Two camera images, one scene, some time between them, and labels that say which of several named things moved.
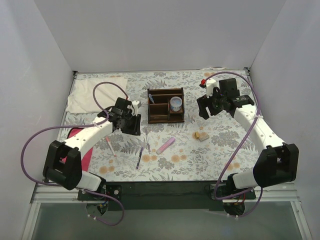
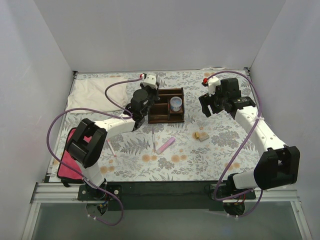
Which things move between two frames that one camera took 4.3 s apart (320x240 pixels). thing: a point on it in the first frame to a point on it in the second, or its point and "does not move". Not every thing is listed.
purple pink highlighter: (165, 145) does not move
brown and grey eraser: (202, 136) does not move
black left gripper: (130, 122) to (154, 92)
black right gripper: (206, 105) does not move
